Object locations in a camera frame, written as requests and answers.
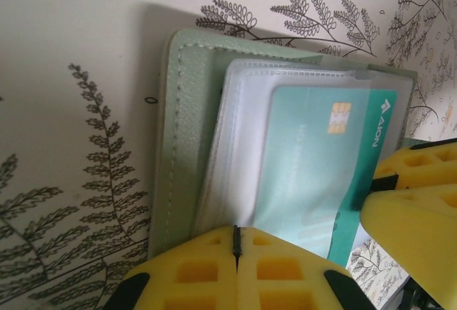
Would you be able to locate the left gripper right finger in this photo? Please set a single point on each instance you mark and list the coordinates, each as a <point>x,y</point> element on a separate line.
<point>285,281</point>

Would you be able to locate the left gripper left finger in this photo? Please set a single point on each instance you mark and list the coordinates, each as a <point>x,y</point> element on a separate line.
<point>193,281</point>

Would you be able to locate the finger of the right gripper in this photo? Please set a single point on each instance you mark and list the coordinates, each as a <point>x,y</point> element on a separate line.
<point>425,167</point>
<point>414,231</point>

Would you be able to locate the teal Aion chip card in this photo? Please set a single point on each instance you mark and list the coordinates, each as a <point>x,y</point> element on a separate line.
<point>303,153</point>

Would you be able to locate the sage green card holder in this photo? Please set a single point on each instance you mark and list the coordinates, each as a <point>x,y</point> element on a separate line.
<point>185,145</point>

